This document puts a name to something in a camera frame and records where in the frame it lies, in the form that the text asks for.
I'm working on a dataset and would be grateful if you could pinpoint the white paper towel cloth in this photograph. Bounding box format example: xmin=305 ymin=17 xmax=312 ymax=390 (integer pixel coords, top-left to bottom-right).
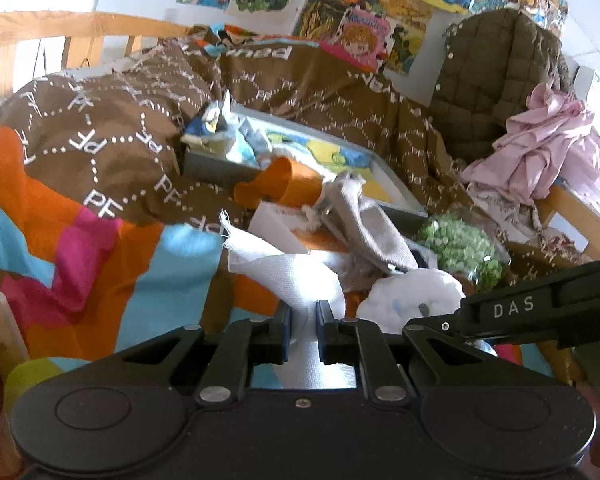
xmin=220 ymin=211 xmax=355 ymax=389

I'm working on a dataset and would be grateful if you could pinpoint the orange cloth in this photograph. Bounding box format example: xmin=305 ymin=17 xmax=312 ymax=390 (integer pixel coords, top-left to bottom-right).
xmin=234 ymin=157 xmax=323 ymax=209

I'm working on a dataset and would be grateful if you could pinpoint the white plush cloth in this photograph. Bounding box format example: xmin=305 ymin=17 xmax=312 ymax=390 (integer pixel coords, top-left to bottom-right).
xmin=356 ymin=269 xmax=465 ymax=335

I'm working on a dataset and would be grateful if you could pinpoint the grey knitted cloth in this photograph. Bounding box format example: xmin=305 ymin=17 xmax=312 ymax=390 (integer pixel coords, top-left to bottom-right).
xmin=301 ymin=171 xmax=418 ymax=274

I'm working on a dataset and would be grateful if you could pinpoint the green dotted cloth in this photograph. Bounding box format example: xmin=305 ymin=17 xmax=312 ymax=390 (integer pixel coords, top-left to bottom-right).
xmin=416 ymin=212 xmax=509 ymax=292

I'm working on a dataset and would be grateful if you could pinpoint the pink crumpled garment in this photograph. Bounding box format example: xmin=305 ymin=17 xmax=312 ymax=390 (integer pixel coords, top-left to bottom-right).
xmin=460 ymin=84 xmax=600 ymax=212

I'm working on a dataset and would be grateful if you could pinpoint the grey tray with cartoon picture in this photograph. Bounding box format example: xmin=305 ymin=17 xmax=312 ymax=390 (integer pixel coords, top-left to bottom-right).
xmin=180 ymin=102 xmax=428 ymax=232

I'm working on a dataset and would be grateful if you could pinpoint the blue white cartoon cloth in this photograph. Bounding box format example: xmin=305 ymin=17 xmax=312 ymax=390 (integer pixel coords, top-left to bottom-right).
xmin=180 ymin=91 xmax=273 ymax=169

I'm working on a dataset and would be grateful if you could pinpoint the brown patterned blanket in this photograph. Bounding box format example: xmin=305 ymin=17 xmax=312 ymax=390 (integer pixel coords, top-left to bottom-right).
xmin=0 ymin=24 xmax=581 ymax=401

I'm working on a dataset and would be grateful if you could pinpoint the olive quilted jacket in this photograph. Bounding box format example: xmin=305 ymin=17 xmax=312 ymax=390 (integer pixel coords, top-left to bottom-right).
xmin=429 ymin=9 xmax=572 ymax=162

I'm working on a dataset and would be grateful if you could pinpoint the pink magazine poster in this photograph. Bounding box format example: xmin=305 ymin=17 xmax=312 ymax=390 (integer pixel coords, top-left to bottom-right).
xmin=322 ymin=6 xmax=396 ymax=73

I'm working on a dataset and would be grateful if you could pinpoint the rightmost wall poster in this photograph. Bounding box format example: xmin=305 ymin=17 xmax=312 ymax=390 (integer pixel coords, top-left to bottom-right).
xmin=520 ymin=0 xmax=569 ymax=37

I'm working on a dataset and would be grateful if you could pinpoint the wooden bed rail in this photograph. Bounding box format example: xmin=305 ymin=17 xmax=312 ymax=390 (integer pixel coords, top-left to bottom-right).
xmin=0 ymin=11 xmax=189 ymax=100

